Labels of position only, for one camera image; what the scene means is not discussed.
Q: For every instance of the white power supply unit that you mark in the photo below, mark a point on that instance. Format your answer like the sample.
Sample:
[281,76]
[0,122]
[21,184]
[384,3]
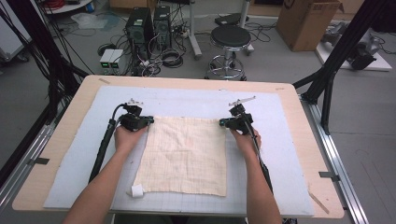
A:
[116,59]
[106,59]

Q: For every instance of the white round table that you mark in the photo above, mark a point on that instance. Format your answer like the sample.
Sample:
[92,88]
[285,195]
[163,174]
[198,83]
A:
[73,6]

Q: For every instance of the cream gauze cloth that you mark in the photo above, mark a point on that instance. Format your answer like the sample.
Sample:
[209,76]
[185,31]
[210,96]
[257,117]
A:
[183,155]

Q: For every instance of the brown cardboard box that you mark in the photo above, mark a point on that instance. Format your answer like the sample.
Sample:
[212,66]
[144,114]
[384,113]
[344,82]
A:
[306,25]

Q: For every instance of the person's left hand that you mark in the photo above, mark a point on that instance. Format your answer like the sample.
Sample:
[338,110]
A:
[127,140]

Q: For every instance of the slim black computer tower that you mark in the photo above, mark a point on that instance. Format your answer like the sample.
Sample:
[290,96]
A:
[162,26]

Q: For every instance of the person's right hand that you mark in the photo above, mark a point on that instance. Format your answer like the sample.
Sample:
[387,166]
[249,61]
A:
[249,144]

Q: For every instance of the black round stool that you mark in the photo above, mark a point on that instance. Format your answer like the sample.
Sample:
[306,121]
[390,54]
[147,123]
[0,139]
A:
[230,37]

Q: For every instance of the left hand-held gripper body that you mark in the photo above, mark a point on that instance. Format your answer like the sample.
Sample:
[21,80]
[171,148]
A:
[134,121]

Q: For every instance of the large black computer tower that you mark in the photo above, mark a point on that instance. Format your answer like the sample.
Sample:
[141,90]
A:
[139,29]

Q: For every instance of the aluminium rail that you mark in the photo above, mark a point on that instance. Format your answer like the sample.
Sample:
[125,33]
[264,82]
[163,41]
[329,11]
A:
[25,161]
[336,161]

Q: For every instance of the white board with equipment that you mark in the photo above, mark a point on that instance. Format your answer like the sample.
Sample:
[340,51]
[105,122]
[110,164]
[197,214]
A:
[379,63]

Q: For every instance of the white grid mat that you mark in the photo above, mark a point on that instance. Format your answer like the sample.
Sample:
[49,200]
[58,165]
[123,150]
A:
[274,140]

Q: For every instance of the black metal frame stand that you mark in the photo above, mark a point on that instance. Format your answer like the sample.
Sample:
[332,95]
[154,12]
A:
[342,49]

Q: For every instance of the thin wooden stick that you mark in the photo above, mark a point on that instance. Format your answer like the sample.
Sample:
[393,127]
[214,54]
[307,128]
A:
[319,202]

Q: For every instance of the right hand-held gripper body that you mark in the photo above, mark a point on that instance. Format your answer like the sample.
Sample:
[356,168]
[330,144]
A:
[241,123]

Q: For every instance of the clear plastic bag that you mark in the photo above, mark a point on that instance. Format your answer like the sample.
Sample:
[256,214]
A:
[88,21]

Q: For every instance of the white desk leg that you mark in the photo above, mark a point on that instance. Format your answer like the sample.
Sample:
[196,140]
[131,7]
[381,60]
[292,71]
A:
[193,31]

